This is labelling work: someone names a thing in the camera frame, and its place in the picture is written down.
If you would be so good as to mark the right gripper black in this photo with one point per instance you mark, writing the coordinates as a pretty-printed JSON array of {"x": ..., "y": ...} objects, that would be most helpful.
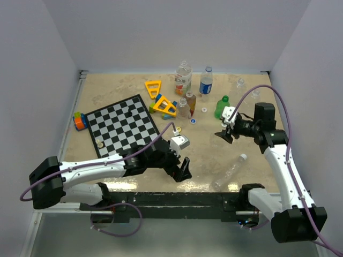
[{"x": 228, "y": 137}]

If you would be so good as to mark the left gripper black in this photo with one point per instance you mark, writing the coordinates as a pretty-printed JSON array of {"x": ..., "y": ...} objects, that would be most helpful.
[{"x": 178, "y": 174}]

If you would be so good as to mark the green soda bottle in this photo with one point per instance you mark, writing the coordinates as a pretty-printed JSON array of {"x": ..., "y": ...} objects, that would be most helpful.
[{"x": 221, "y": 104}]

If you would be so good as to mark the crushed clear bottle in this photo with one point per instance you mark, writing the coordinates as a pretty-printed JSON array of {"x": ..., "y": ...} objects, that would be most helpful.
[{"x": 223, "y": 179}]

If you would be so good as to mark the clear plastic bottle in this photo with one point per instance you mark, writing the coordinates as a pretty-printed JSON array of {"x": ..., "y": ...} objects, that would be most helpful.
[
  {"x": 240, "y": 88},
  {"x": 255, "y": 95}
]

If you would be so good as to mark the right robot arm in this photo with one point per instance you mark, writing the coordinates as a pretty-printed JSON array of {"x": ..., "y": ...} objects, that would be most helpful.
[{"x": 295, "y": 217}]

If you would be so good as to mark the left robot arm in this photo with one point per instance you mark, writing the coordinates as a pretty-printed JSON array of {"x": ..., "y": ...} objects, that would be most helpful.
[{"x": 54, "y": 182}]

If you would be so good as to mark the amber tea bottle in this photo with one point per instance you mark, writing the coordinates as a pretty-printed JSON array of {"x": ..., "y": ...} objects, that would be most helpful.
[{"x": 191, "y": 101}]

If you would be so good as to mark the clear empty bottle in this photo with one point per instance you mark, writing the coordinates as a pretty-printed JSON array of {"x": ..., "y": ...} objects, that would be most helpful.
[{"x": 182, "y": 109}]

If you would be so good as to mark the blue label water bottle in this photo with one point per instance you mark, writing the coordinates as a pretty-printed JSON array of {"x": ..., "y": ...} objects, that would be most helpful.
[{"x": 206, "y": 81}]

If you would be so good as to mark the fruit tea bottle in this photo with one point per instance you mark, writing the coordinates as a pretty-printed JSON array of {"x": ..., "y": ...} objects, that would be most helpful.
[{"x": 182, "y": 78}]

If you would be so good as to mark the light blue toy block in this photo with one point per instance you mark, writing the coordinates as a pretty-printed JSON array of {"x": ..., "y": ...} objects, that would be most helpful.
[{"x": 167, "y": 117}]

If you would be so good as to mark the green toy block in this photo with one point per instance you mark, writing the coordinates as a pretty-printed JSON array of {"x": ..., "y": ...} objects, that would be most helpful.
[{"x": 151, "y": 108}]

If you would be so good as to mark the black white chessboard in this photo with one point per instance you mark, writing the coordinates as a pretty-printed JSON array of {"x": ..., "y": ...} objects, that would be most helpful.
[{"x": 112, "y": 125}]

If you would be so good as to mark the dark blue block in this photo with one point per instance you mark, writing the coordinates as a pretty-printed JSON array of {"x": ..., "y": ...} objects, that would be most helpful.
[{"x": 158, "y": 97}]

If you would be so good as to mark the beige chess piece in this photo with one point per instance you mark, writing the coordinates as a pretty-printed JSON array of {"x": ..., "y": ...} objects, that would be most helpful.
[{"x": 99, "y": 143}]

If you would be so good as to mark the colourful toy block car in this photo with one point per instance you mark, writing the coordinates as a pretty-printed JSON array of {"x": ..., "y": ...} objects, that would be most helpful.
[{"x": 79, "y": 121}]

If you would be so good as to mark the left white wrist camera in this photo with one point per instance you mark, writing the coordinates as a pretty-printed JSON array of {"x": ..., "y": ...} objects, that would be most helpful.
[{"x": 178, "y": 142}]

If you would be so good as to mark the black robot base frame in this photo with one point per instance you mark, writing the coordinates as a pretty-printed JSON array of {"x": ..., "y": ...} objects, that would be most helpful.
[{"x": 171, "y": 205}]

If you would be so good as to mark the yellow triangle frame near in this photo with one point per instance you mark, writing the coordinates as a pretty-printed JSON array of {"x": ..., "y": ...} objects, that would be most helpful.
[{"x": 163, "y": 105}]

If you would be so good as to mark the yellow triangle frame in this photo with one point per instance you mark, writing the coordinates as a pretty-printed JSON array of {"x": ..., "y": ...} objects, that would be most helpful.
[
  {"x": 163, "y": 105},
  {"x": 153, "y": 88}
]

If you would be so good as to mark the yellow triangle frame far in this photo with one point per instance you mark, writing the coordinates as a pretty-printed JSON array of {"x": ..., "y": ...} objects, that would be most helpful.
[{"x": 153, "y": 88}]

